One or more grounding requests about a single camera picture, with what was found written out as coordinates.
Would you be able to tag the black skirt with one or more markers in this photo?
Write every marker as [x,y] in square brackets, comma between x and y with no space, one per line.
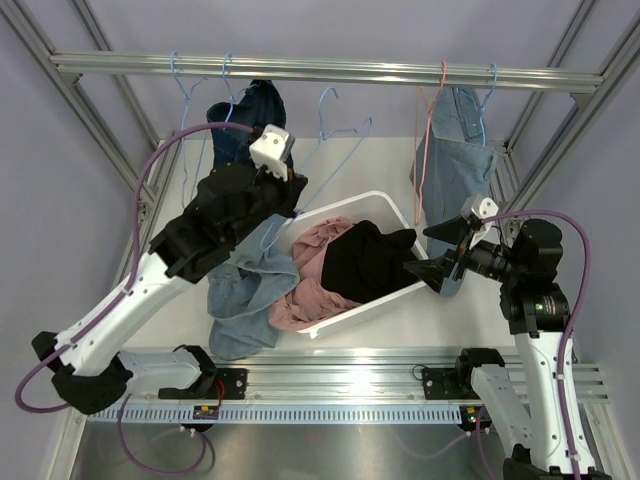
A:
[365,264]

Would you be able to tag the right aluminium frame post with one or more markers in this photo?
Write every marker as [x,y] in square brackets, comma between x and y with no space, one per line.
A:
[602,37]

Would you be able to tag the light blue denim skirt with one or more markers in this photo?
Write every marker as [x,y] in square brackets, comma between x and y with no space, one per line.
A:
[242,291]

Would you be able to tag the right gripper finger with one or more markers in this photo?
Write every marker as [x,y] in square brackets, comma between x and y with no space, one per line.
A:
[437,274]
[452,231]

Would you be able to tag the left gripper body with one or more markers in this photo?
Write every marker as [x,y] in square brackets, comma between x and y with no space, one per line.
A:
[280,195]

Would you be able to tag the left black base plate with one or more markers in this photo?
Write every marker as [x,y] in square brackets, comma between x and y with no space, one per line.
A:
[225,383]

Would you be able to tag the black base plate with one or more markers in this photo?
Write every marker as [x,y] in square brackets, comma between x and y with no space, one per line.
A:
[445,384]
[225,383]

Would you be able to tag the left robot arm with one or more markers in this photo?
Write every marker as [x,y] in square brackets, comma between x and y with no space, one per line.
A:
[91,372]

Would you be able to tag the aluminium frame post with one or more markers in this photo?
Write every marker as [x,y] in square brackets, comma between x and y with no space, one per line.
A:
[64,70]
[602,37]

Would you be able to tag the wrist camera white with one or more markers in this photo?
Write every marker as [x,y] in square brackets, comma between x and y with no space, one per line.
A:
[271,150]
[476,209]

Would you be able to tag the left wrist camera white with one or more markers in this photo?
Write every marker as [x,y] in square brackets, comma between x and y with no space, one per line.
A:
[271,150]

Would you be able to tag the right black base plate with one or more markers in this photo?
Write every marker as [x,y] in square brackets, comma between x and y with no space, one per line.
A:
[445,384]

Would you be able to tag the pink wire hanger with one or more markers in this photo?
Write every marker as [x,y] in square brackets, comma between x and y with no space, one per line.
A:
[420,168]

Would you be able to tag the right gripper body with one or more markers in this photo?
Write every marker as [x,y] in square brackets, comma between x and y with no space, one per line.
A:
[481,256]

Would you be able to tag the slotted cable duct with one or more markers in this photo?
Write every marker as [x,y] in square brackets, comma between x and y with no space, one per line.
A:
[139,413]

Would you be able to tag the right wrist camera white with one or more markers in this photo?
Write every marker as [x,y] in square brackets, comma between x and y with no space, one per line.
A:
[476,209]

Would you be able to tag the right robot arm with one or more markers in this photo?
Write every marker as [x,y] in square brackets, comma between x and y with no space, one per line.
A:
[542,438]

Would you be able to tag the pink skirt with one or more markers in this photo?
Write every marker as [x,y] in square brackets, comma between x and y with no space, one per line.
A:
[309,303]

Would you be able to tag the blue hanger of dark denim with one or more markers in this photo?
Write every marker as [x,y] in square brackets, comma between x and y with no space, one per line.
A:
[232,100]

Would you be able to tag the aluminium hanging rail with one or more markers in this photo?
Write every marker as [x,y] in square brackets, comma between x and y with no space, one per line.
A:
[351,71]

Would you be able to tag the front aluminium rail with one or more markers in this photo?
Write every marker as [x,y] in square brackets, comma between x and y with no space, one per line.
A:
[358,376]

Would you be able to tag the left aluminium frame post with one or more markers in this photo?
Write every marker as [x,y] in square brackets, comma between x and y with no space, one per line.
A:
[64,70]

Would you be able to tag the white plastic basket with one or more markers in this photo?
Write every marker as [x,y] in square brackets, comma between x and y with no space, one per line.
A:
[376,206]

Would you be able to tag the dark blue denim skirt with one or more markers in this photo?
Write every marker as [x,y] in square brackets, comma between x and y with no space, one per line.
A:
[261,104]

